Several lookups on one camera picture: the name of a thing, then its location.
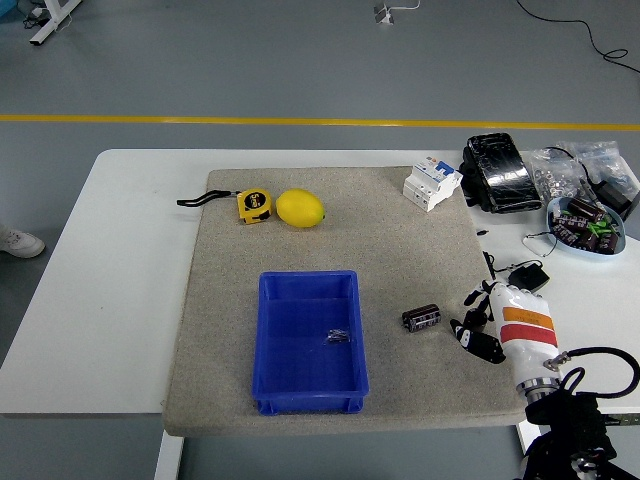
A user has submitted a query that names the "yellow tape measure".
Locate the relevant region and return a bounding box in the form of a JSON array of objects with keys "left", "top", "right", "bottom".
[{"left": 176, "top": 187, "right": 277, "bottom": 226}]

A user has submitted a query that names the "large black power adapter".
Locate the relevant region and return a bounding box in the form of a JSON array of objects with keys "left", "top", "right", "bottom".
[{"left": 592, "top": 178, "right": 636, "bottom": 221}]

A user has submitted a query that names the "glossy black wrapped case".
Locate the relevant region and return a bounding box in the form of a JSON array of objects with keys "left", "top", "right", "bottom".
[{"left": 458, "top": 132, "right": 545, "bottom": 215}]

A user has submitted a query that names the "green plastic connector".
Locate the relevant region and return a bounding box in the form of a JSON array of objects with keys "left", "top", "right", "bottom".
[{"left": 587, "top": 215, "right": 619, "bottom": 236}]

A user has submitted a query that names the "yellow lemon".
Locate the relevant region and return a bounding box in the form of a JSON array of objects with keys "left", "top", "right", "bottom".
[{"left": 275, "top": 187, "right": 327, "bottom": 230}]

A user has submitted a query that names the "white table leg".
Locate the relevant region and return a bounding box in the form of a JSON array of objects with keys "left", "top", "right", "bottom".
[
  {"left": 153, "top": 430, "right": 185, "bottom": 480},
  {"left": 517, "top": 418, "right": 551, "bottom": 459}
]

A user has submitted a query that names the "thin black adapter cord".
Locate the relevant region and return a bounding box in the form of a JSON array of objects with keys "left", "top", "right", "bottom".
[{"left": 482, "top": 250, "right": 531, "bottom": 281}]

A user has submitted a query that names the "blue plastic box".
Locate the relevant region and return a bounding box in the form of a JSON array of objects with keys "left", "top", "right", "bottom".
[{"left": 251, "top": 270, "right": 370, "bottom": 416}]

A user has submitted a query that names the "small black adapter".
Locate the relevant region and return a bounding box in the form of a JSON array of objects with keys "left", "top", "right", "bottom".
[{"left": 508, "top": 264, "right": 551, "bottom": 295}]

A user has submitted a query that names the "white floor socket with cord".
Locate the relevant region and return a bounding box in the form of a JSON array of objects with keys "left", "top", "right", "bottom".
[{"left": 373, "top": 0, "right": 421, "bottom": 26}]

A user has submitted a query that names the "clear bag of blue screws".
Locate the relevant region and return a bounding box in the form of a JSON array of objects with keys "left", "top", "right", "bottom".
[{"left": 557, "top": 139, "right": 640, "bottom": 191}]

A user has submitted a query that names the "thin wire loop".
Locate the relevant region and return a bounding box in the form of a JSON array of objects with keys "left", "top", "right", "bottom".
[{"left": 522, "top": 230, "right": 559, "bottom": 259}]

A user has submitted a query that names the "white desk frame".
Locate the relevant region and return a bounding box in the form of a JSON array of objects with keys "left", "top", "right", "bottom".
[{"left": 28, "top": 0, "right": 84, "bottom": 47}]

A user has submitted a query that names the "person's white shoe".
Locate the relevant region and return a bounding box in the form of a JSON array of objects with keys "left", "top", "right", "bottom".
[{"left": 0, "top": 223, "right": 46, "bottom": 259}]

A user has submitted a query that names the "grey-brown felt mat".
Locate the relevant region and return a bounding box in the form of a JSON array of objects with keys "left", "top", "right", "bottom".
[{"left": 162, "top": 166, "right": 534, "bottom": 439}]

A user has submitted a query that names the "black floor cable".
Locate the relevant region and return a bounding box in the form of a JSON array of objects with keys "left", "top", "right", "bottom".
[{"left": 514, "top": 0, "right": 640, "bottom": 75}]

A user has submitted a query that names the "white circuit breaker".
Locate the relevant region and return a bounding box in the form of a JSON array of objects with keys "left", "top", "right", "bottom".
[{"left": 402, "top": 154, "right": 464, "bottom": 213}]

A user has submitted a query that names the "short printed dark battery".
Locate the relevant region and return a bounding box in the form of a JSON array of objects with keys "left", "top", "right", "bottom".
[{"left": 401, "top": 302, "right": 442, "bottom": 333}]

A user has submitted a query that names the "clear bag of metal nuts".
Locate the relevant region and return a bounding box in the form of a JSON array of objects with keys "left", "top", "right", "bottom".
[{"left": 524, "top": 147, "right": 596, "bottom": 201}]

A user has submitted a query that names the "light blue bowl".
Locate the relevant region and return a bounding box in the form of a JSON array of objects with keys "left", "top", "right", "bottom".
[{"left": 545, "top": 195, "right": 628, "bottom": 263}]

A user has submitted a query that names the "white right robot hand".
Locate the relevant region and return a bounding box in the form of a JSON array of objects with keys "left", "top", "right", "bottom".
[{"left": 448, "top": 280, "right": 565, "bottom": 394}]

